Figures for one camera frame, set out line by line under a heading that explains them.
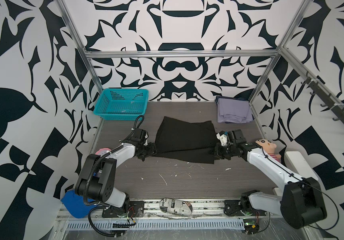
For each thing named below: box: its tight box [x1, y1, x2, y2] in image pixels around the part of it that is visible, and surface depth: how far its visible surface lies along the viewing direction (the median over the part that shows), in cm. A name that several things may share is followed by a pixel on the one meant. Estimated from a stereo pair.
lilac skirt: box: [217, 98, 253, 124], surface depth 109 cm
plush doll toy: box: [255, 139, 282, 164], surface depth 90 cm
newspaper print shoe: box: [159, 198, 193, 217], surface depth 74 cm
